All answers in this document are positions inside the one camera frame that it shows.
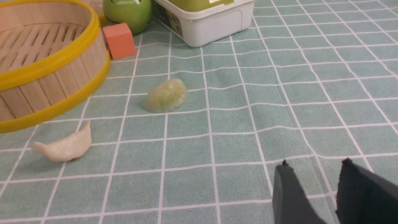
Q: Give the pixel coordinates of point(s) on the pale green-filled dumpling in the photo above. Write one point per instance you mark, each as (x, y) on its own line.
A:
(166, 97)

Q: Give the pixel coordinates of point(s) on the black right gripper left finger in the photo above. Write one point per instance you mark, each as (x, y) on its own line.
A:
(289, 201)

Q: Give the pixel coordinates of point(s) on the orange foam cube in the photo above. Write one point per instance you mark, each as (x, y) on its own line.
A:
(120, 41)

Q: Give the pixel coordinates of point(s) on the white box green lid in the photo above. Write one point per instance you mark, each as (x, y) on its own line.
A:
(200, 22)

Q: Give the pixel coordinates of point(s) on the white crescent dumpling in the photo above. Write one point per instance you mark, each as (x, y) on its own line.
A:
(68, 148)

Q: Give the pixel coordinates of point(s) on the bamboo steamer tray yellow rim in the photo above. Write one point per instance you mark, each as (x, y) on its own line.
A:
(53, 57)

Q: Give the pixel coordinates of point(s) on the green checkered tablecloth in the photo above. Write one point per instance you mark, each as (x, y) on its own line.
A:
(310, 81)

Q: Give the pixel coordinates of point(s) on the green toy apple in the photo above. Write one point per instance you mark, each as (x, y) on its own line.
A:
(135, 13)

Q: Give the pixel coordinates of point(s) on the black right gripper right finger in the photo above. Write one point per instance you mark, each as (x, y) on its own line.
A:
(364, 197)

